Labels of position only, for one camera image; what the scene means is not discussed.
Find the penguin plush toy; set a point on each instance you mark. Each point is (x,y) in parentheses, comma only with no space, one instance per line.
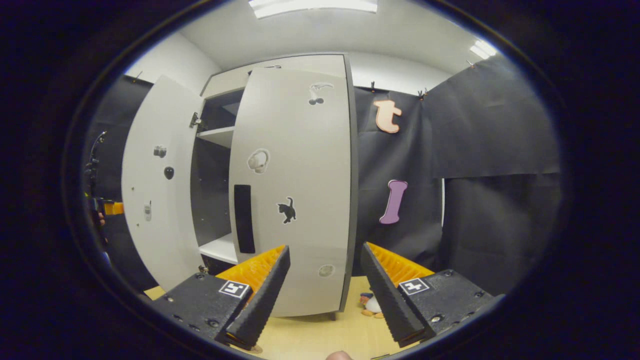
(372,305)

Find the white cabinet door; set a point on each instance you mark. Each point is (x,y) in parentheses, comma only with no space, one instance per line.
(300,150)
(150,120)

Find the small ceiling light panel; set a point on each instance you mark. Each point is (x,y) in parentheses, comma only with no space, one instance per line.
(483,49)

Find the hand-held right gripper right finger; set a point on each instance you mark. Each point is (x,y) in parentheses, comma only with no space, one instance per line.
(392,305)

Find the black backdrop cloth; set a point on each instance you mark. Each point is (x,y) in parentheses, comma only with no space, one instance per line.
(490,125)
(112,115)

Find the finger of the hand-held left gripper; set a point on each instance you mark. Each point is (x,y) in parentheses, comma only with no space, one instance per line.
(115,208)

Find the large ceiling light panel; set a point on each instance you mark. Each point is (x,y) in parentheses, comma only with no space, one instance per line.
(312,7)

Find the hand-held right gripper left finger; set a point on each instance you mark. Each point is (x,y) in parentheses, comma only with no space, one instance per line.
(260,305)

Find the white and grey cabinet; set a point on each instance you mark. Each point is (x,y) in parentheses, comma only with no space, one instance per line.
(210,190)

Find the white cabinet shelf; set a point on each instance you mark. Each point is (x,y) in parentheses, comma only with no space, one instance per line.
(220,136)

